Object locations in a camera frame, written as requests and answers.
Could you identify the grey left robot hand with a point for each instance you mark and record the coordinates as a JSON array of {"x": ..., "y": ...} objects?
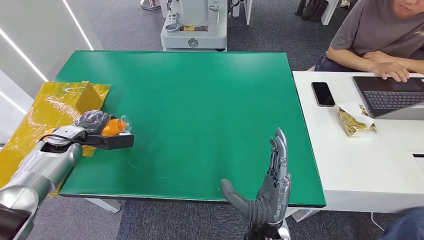
[{"x": 92, "y": 121}]

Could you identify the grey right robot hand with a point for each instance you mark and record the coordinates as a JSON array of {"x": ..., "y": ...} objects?
[{"x": 271, "y": 198}]

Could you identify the orange bottle with clear cap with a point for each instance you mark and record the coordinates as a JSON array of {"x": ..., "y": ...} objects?
[{"x": 114, "y": 127}]

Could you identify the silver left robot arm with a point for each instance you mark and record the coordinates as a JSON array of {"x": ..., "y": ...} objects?
[{"x": 36, "y": 179}]

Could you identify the person's right forearm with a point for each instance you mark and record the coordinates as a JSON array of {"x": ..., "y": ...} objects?
[{"x": 350, "y": 59}]

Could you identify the person's left forearm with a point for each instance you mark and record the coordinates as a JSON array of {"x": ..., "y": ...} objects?
[{"x": 415, "y": 67}]

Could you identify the yellow taped cardboard box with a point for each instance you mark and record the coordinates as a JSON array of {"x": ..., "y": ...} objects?
[{"x": 49, "y": 106}]

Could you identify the white desk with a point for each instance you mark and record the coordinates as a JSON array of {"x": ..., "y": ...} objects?
[{"x": 357, "y": 165}]

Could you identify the green top table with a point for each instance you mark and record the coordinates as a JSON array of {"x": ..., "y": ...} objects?
[{"x": 198, "y": 99}]

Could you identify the gold snack packet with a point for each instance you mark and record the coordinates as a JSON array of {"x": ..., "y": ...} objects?
[{"x": 354, "y": 123}]

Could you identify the black smartphone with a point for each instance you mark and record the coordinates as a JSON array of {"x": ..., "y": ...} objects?
[{"x": 323, "y": 94}]

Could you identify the chrome stand base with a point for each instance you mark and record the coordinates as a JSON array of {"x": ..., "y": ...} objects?
[{"x": 150, "y": 4}]

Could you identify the white grey machine base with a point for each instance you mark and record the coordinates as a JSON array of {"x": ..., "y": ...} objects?
[{"x": 194, "y": 36}]

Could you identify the blue cloth-covered object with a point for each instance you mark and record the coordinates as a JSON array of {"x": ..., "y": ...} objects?
[{"x": 407, "y": 225}]

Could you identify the grey laptop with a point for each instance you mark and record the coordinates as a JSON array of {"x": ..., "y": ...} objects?
[{"x": 391, "y": 98}]

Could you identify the person's right hand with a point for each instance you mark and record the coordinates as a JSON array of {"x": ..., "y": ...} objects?
[{"x": 391, "y": 70}]

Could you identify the person's hand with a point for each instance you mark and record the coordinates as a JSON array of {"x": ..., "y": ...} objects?
[
  {"x": 377, "y": 56},
  {"x": 391, "y": 70}
]

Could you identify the person's left hand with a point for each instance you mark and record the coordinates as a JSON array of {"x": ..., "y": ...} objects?
[{"x": 377, "y": 56}]

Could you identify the white furniture panel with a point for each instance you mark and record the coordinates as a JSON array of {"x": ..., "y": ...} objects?
[{"x": 245, "y": 10}]

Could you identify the black shoes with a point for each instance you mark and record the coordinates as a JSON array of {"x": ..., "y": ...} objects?
[{"x": 310, "y": 9}]

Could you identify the person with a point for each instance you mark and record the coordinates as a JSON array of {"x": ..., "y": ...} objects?
[{"x": 371, "y": 30}]

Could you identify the white furniture leg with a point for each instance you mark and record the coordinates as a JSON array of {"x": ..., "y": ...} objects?
[{"x": 329, "y": 11}]

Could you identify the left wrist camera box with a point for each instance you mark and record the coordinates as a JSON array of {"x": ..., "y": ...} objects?
[{"x": 114, "y": 140}]

